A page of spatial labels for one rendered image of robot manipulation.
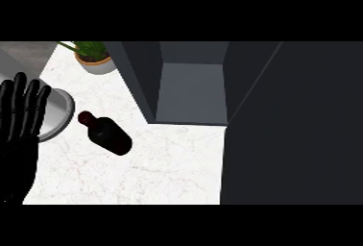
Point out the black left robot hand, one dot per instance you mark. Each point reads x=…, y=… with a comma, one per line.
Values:
x=18, y=134

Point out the dark red wine bottle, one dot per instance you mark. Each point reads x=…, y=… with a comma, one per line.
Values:
x=108, y=134

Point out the dark grey open cabinet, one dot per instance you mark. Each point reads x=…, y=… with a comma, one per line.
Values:
x=190, y=89

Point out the dark grey cabinet door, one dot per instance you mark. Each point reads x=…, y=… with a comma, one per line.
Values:
x=297, y=128

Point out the potted green plant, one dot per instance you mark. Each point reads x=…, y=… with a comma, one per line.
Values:
x=95, y=57

